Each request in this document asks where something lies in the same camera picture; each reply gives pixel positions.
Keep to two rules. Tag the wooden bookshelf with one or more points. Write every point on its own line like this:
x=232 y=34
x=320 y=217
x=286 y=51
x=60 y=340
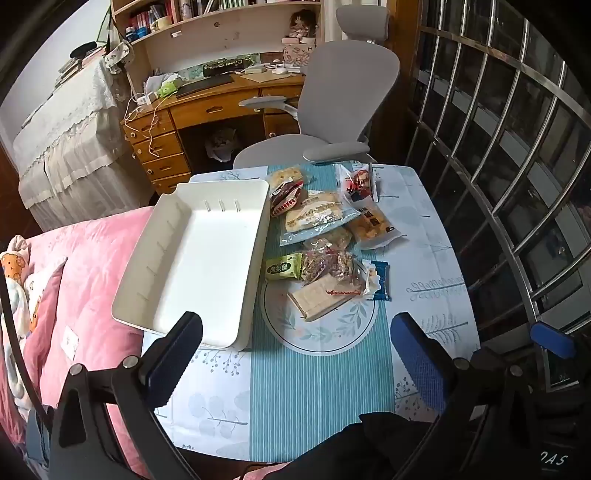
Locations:
x=221 y=32

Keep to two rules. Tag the dark cloth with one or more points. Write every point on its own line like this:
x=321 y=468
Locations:
x=346 y=452

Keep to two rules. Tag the red and white snack packet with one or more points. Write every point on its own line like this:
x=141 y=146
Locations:
x=355 y=182

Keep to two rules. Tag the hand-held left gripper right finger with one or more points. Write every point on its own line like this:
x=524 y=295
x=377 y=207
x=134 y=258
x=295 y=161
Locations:
x=418 y=364

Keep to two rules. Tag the doll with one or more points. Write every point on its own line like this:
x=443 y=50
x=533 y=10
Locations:
x=302 y=25

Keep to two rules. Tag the white plastic tray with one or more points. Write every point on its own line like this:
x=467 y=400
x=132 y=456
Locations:
x=198 y=258

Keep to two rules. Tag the teal striped leaf-print tablecloth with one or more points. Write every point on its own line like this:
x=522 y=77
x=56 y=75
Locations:
x=314 y=397

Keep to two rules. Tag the black keyboard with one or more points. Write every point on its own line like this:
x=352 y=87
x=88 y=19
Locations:
x=205 y=84

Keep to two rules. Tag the grey-blue cloth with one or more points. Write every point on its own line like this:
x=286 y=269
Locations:
x=36 y=436

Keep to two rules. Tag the blue and white snack packet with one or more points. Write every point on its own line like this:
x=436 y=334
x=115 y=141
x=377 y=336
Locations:
x=378 y=281

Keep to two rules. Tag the dark long desk sign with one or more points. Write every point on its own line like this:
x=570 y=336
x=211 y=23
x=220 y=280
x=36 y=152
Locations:
x=226 y=66

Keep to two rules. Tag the bin with white bag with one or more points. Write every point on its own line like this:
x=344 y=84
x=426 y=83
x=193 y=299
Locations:
x=221 y=145

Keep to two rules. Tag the wooden desk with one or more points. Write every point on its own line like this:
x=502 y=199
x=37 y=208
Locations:
x=212 y=110

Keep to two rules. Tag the metal window grille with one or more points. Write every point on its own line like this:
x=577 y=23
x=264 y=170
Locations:
x=508 y=161

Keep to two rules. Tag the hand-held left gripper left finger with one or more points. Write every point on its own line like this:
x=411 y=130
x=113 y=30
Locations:
x=173 y=360

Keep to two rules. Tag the green toy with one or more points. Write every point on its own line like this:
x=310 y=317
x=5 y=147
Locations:
x=168 y=88

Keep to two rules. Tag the red striped snack packet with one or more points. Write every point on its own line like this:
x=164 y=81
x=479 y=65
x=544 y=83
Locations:
x=286 y=199

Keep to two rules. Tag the clear crumbly cake packet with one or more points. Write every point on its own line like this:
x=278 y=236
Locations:
x=286 y=177
x=330 y=240

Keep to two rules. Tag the grey office chair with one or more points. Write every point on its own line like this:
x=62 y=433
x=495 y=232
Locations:
x=346 y=92

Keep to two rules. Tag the row of books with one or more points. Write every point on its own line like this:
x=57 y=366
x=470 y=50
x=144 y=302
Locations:
x=152 y=17

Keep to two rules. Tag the cartoon print cloth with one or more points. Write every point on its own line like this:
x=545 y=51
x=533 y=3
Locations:
x=14 y=277

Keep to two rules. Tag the floral fabric bag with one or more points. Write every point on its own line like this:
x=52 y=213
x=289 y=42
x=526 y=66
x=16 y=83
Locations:
x=117 y=56

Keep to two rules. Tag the pink blanket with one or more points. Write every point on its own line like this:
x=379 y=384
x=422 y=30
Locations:
x=92 y=286

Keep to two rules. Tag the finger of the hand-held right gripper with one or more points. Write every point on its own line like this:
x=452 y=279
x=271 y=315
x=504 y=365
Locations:
x=553 y=340

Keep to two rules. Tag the white power strip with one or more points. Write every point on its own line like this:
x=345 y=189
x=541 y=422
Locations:
x=147 y=98

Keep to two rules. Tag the green snack packet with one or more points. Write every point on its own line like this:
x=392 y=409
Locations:
x=281 y=268

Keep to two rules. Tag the clear nut bar packet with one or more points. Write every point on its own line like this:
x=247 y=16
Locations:
x=330 y=267

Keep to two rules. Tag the orange cracker packet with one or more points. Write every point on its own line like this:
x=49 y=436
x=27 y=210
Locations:
x=374 y=227

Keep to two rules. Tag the brown paper sheet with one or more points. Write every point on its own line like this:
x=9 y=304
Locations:
x=270 y=77

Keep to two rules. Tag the blue-edged clear bread packet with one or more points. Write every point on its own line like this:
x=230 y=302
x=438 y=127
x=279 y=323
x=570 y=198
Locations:
x=314 y=217

